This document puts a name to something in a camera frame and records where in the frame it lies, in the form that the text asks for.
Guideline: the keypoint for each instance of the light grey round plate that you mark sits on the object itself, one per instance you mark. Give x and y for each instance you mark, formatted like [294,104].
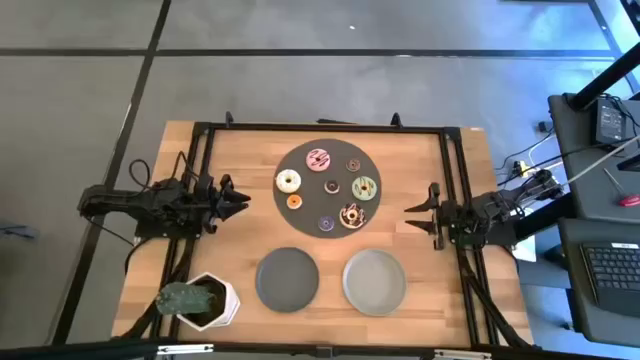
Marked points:
[374,282]

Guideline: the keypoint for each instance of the black electronic box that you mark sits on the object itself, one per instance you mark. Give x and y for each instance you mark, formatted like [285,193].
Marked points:
[610,122]

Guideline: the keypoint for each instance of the grey side desk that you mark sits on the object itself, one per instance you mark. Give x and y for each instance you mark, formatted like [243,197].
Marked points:
[580,165]

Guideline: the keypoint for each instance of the black diagonal pole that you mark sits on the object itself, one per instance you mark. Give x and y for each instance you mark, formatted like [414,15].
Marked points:
[605,75]

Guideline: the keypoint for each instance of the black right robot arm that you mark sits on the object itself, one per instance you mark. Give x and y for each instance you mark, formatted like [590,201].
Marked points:
[500,210]

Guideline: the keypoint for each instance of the large pink frosted donut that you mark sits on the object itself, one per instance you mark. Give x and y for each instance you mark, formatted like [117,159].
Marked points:
[318,160]

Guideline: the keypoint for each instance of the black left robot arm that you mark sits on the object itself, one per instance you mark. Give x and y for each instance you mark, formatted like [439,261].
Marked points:
[150,205]

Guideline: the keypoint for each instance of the large chocolate sprinkled donut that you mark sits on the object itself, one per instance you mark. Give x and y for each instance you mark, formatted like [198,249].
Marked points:
[352,216]

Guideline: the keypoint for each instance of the yellow plug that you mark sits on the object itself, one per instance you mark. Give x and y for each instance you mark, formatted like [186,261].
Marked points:
[521,168]

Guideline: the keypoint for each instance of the small purple donut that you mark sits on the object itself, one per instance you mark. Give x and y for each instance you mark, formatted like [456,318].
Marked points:
[326,223]

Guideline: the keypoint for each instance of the white hexagonal plant pot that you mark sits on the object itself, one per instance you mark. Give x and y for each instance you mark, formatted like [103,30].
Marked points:
[227,305]

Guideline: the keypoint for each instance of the round dark grey mat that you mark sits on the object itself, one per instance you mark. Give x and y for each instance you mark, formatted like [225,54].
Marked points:
[310,220]

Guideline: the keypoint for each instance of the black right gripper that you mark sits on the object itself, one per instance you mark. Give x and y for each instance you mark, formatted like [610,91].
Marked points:
[455,222]

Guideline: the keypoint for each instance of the large white frosted donut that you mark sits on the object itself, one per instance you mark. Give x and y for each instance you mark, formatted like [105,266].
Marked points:
[288,181]

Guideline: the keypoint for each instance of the small orange donut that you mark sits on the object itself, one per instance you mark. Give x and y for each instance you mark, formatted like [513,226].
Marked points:
[294,201]

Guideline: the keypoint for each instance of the small brown donut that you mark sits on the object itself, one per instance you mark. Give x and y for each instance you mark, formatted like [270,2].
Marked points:
[353,164]

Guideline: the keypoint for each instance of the white rod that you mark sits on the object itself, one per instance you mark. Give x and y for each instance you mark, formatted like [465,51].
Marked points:
[600,162]

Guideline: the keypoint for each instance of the dark grey round plate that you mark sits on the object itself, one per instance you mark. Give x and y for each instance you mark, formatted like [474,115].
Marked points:
[287,280]

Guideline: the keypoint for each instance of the black keyboard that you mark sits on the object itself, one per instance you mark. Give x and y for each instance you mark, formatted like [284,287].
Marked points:
[615,272]

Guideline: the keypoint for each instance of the green cactus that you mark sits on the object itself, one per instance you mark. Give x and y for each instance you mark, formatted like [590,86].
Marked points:
[182,299]

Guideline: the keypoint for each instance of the large green frosted donut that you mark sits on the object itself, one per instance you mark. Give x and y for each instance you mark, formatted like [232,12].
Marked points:
[364,188]

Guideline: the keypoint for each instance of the black aluminium table frame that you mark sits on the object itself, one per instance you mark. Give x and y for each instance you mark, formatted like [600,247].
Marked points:
[325,127]

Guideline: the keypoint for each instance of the small dark chocolate donut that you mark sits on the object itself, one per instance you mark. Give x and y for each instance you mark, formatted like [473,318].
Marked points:
[331,186]

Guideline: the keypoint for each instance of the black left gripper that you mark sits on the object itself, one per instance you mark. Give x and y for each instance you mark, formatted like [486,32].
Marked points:
[210,205]

